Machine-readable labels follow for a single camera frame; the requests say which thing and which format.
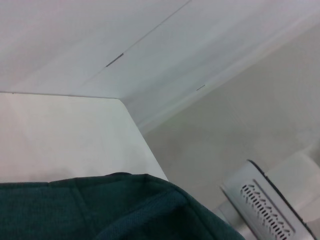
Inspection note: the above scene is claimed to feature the teal fabric lunch bag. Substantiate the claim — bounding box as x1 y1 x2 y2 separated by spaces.
0 172 247 240

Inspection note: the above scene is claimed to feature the white vented device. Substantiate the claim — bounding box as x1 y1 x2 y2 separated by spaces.
219 159 320 240

